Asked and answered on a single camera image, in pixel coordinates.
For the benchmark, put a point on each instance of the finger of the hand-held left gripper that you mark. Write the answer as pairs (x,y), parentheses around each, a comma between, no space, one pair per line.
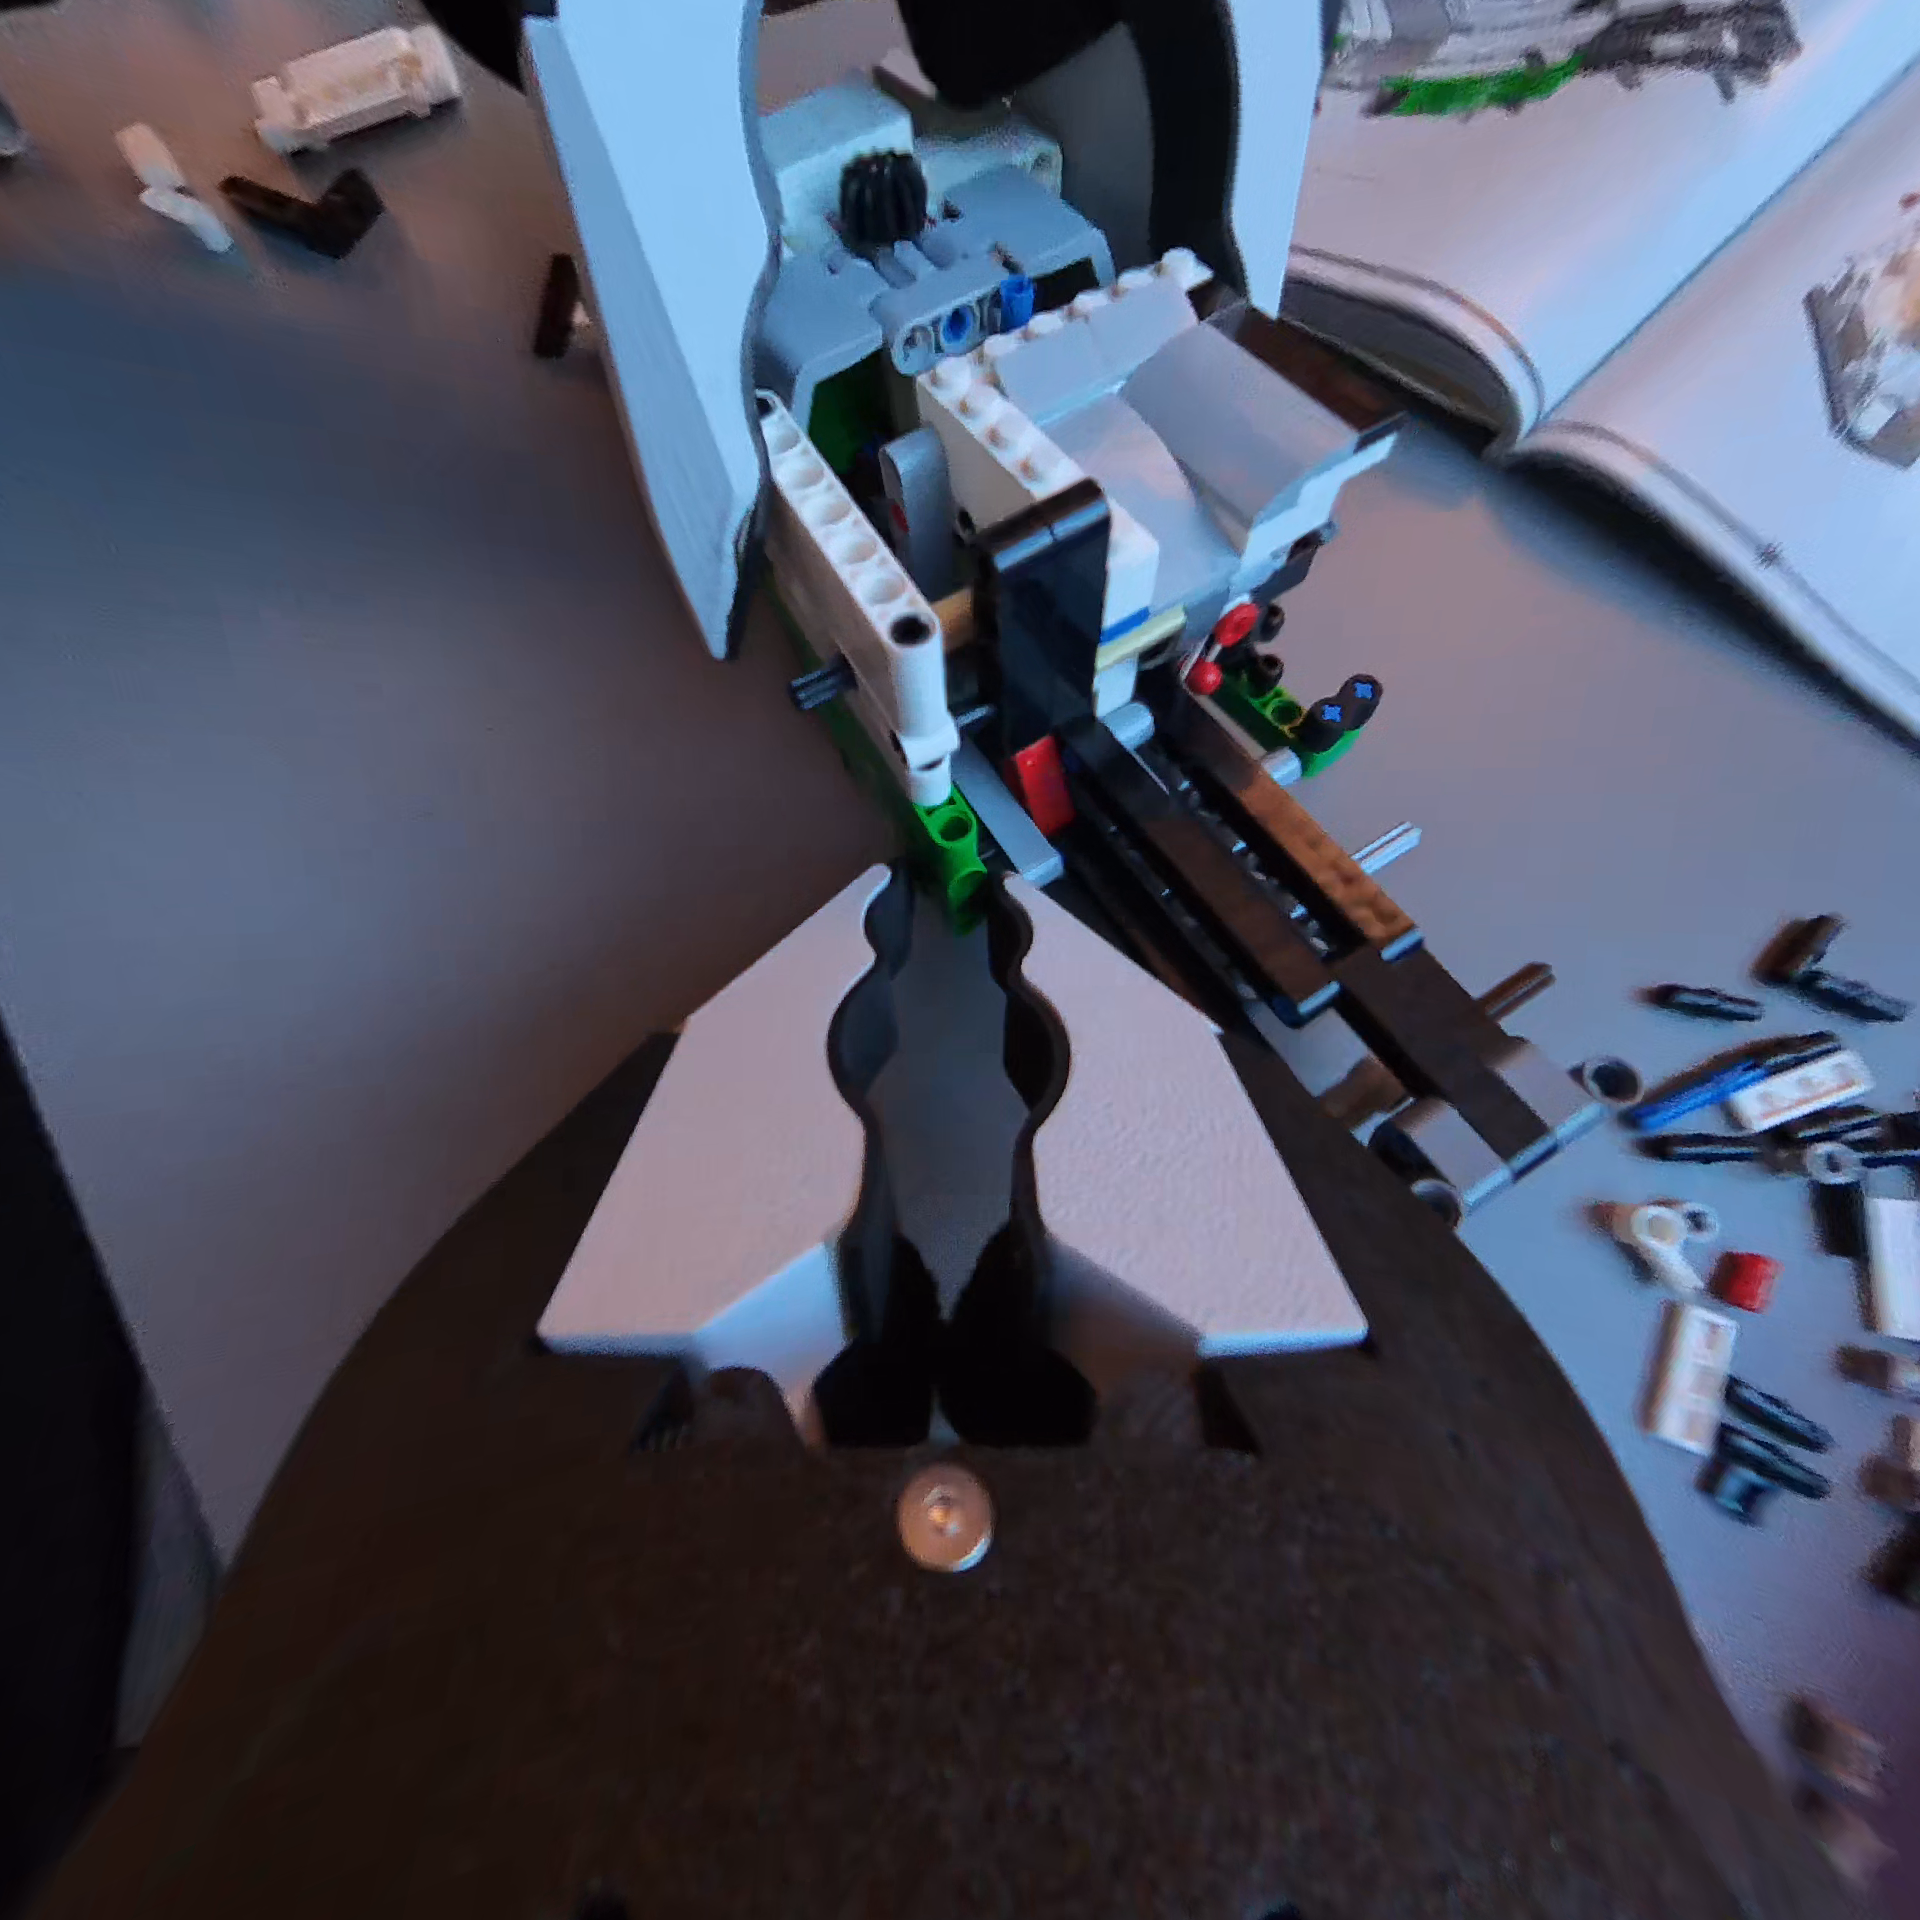
(1277,135)
(645,299)

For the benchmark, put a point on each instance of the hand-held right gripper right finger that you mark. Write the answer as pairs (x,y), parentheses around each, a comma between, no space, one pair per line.
(1185,1185)

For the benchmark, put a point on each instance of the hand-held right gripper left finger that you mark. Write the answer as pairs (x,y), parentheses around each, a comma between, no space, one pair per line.
(705,1185)

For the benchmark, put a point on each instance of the lego truck model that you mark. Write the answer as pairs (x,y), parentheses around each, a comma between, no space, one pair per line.
(1036,600)

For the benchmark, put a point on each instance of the black angled lego beam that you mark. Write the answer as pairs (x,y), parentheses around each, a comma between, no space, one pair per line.
(306,210)

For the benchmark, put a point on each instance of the white lego panel piece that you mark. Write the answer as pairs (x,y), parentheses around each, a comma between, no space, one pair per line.
(353,82)

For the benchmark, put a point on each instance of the lego instruction booklet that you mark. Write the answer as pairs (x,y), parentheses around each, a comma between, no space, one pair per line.
(1650,299)

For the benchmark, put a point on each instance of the small white lego connector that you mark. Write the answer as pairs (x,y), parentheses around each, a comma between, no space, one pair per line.
(171,187)

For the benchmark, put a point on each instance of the pile of loose lego pieces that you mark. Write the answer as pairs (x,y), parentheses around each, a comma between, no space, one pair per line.
(1798,1084)

